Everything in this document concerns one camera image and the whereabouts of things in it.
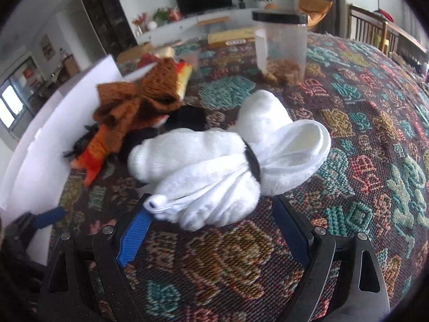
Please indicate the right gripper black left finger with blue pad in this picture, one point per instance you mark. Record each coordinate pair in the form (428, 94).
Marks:
(67, 293)

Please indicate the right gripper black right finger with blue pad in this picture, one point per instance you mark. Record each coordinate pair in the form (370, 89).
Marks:
(360, 293)

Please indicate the brown knitted scarf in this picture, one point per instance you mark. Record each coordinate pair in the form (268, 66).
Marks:
(126, 106)

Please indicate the patterned woven table cloth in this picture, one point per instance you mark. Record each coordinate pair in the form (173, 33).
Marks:
(375, 180)

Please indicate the white storage box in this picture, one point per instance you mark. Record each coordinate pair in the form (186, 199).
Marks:
(37, 171)

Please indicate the clear jar black lid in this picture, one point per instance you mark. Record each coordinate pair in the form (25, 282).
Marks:
(280, 38)

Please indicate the wooden slatted chair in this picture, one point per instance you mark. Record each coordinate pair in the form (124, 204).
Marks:
(371, 28)

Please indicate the red flower vase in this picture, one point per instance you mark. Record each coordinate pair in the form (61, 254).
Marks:
(140, 23)

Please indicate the white round vase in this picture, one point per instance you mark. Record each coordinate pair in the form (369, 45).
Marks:
(152, 25)

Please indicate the yellow flat cardboard box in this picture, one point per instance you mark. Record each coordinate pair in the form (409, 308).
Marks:
(233, 37)

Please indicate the white long tv cabinet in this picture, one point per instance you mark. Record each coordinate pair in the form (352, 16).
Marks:
(186, 28)

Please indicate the orange butterfly chair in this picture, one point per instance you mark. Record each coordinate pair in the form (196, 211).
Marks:
(308, 13)

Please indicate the black tall shelf cabinet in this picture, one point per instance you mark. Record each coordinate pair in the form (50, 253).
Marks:
(111, 26)

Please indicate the green plant red pot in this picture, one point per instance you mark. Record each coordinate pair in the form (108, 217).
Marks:
(167, 15)

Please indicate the small wooden bench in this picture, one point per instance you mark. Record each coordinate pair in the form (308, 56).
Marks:
(208, 23)

